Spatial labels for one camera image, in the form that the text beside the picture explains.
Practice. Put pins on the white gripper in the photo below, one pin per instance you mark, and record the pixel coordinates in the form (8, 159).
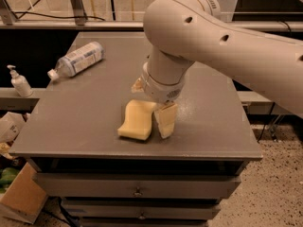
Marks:
(160, 90)

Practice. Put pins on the yellow sponge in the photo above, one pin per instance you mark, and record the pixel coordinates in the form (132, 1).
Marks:
(138, 120)

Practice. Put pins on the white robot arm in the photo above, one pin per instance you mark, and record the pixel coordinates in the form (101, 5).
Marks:
(182, 32)

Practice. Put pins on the clear plastic water bottle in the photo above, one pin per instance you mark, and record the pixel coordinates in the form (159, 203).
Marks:
(76, 61)

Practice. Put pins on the white pump dispenser bottle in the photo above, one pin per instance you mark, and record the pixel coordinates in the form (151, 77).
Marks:
(19, 82)

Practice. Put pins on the grey drawer cabinet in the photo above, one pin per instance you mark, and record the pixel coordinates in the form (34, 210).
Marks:
(73, 128)

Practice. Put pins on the middle grey drawer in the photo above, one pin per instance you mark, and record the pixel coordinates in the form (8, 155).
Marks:
(142, 209)

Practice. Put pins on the grey drawer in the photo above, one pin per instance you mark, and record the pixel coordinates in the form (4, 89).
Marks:
(142, 209)
(137, 186)

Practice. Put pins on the top grey drawer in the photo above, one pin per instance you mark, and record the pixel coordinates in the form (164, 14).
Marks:
(137, 186)

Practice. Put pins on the cardboard box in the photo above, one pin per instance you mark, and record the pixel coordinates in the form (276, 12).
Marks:
(24, 199)

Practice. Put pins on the green object in box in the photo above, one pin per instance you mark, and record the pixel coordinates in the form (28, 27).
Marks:
(8, 175)

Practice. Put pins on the metal railing frame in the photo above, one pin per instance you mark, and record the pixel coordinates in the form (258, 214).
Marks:
(266, 15)

